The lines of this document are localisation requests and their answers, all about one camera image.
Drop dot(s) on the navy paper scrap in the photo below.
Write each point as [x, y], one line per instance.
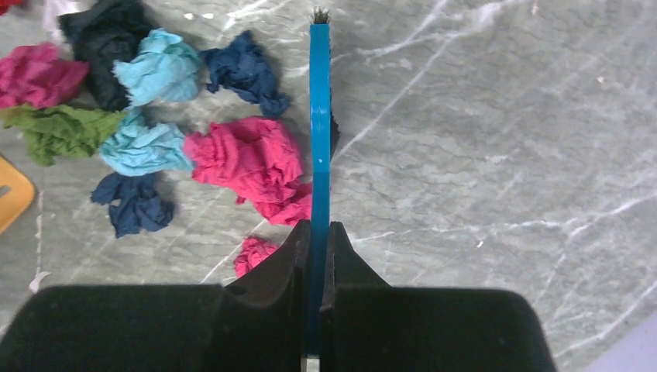
[134, 204]
[242, 67]

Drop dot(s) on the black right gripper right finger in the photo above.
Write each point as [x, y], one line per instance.
[369, 325]

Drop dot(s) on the green paper scrap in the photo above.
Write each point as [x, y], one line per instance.
[62, 130]

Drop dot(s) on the pink paper scrap front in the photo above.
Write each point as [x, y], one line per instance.
[38, 76]

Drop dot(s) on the navy paper scrap front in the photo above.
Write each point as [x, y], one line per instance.
[134, 204]

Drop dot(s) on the small pink paper scrap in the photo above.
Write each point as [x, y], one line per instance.
[254, 250]

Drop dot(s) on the magenta paper scrap large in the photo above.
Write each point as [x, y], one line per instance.
[259, 160]

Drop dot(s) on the white paper scrap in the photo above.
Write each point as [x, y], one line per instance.
[52, 10]

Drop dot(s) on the black paper scrap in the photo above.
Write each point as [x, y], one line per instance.
[109, 31]

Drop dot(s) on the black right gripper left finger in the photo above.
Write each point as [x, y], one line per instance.
[253, 324]

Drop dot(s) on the navy paper scrap middle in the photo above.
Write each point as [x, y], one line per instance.
[242, 67]

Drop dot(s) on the orange slotted scoop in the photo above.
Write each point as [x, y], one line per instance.
[19, 195]

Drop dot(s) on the teal paper scrap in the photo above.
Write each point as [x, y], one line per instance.
[136, 149]
[165, 68]

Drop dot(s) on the blue hand brush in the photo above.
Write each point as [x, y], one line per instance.
[320, 103]

